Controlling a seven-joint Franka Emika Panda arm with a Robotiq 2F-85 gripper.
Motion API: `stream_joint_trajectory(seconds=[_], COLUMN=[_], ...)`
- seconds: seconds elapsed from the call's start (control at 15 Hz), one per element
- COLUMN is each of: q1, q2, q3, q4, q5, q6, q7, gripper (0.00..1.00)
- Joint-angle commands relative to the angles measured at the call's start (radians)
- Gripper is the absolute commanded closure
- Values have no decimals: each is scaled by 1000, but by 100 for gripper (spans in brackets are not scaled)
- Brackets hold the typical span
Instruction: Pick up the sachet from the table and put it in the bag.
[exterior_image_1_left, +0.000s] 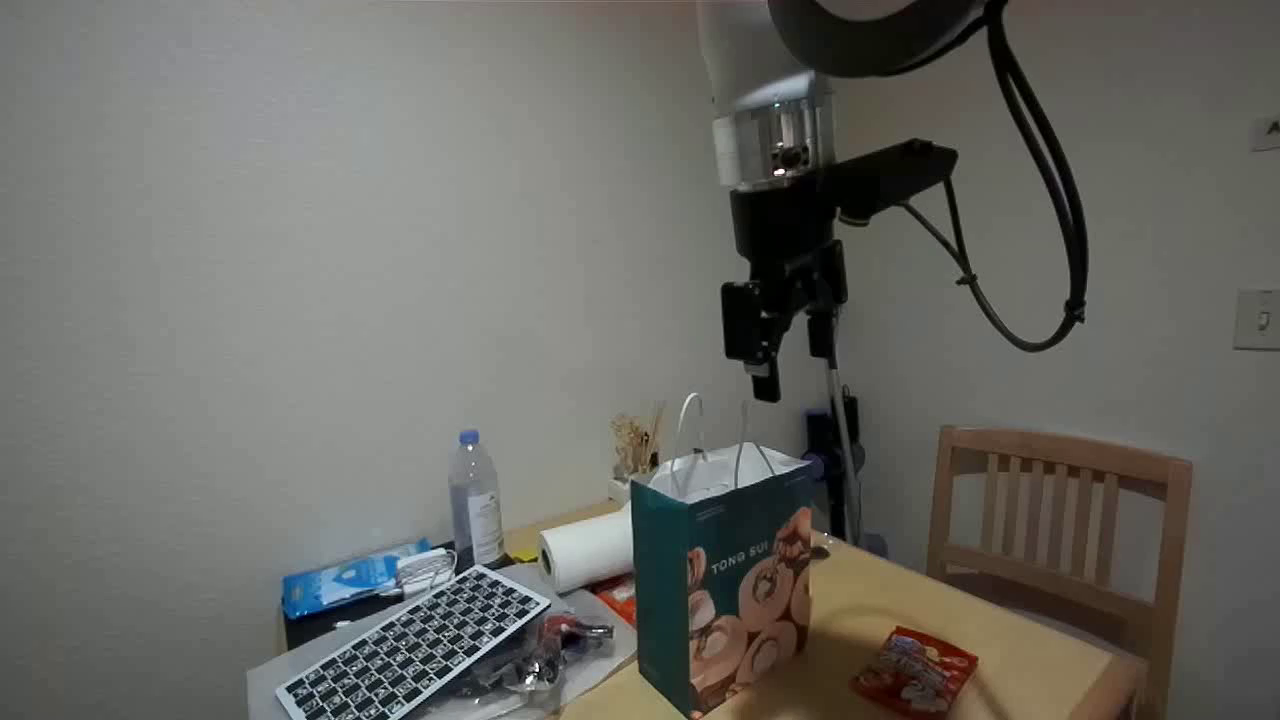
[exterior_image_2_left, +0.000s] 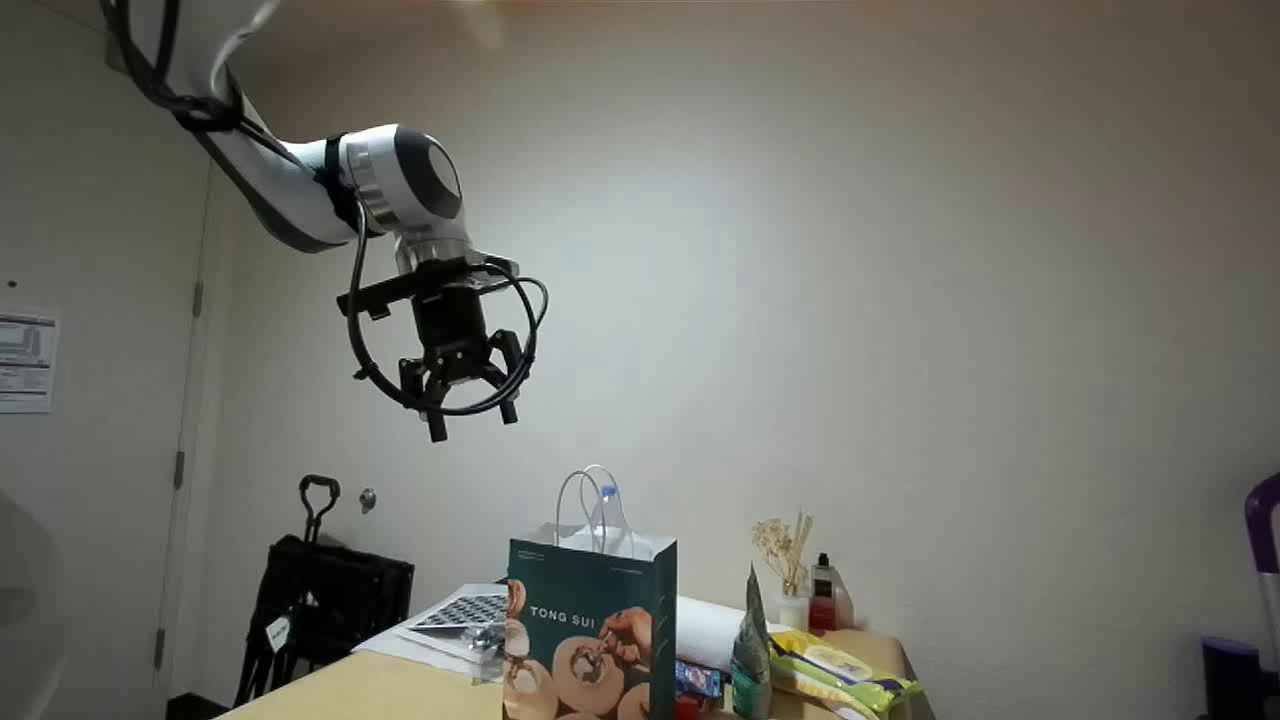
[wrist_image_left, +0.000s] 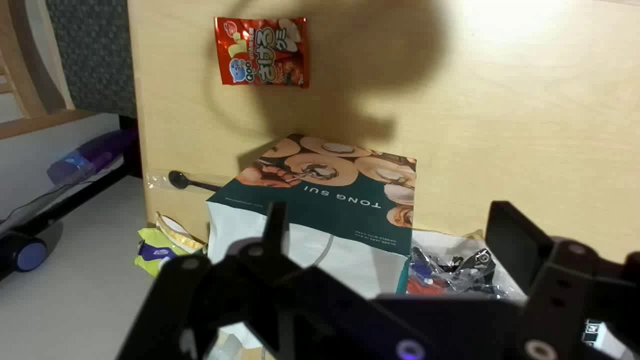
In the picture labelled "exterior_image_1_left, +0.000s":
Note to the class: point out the wooden slat back chair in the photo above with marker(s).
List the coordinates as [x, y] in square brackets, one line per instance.
[1163, 534]

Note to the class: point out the white paper towel roll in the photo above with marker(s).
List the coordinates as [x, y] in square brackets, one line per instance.
[586, 545]

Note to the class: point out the clear plastic water bottle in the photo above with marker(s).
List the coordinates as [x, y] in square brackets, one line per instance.
[478, 510]

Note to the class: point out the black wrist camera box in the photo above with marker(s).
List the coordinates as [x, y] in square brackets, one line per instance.
[894, 172]

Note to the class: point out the white wall light switch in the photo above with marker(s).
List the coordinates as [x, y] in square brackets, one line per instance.
[1258, 321]

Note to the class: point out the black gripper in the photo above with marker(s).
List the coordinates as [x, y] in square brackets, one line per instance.
[786, 244]

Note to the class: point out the dried reed sticks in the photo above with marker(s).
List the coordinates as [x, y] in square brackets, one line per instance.
[637, 444]

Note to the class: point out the clear plastic packet clutter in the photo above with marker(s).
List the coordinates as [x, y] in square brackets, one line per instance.
[564, 643]

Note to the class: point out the red snack sachet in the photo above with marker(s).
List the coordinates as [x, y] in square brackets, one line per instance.
[919, 671]

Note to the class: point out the black stand with metal pole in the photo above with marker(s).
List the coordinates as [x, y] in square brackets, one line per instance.
[817, 461]

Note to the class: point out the small orange packet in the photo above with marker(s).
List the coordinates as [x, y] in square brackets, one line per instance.
[619, 602]

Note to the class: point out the teal donut print paper bag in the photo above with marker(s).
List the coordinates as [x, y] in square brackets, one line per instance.
[694, 562]

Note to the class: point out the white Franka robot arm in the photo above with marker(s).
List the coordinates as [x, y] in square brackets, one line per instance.
[867, 52]

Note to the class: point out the blue tissue box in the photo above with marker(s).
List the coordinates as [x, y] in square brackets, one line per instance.
[342, 585]

